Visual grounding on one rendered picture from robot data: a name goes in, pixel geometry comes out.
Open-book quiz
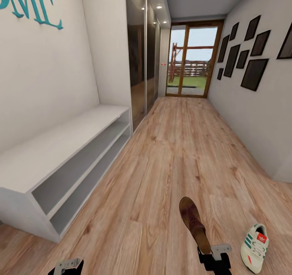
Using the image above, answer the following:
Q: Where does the gym shoe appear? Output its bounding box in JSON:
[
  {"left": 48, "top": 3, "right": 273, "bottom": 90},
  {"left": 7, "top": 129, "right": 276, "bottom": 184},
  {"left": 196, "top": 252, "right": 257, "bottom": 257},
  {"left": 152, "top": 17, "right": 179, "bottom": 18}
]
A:
[{"left": 240, "top": 224, "right": 269, "bottom": 274}]

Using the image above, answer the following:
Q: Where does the sandal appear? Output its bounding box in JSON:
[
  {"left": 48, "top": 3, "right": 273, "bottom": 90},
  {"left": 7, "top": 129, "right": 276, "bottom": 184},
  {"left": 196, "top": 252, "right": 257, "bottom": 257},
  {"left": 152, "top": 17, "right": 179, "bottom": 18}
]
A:
[{"left": 179, "top": 197, "right": 211, "bottom": 255}]

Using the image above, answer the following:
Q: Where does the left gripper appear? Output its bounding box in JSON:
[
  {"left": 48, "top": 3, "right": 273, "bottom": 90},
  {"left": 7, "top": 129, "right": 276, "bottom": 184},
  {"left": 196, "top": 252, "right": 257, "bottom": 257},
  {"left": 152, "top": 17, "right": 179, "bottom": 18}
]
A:
[{"left": 48, "top": 260, "right": 84, "bottom": 275}]

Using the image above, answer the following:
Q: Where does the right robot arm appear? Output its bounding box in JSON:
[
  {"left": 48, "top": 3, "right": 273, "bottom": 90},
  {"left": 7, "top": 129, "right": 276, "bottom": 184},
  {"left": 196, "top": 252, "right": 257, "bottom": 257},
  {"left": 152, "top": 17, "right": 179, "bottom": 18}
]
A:
[{"left": 197, "top": 244, "right": 232, "bottom": 275}]

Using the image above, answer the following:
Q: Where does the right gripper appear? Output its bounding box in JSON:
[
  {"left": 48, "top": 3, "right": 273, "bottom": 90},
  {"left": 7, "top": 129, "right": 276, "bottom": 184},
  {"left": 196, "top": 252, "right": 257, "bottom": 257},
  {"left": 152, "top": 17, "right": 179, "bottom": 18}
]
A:
[{"left": 197, "top": 247, "right": 231, "bottom": 275}]

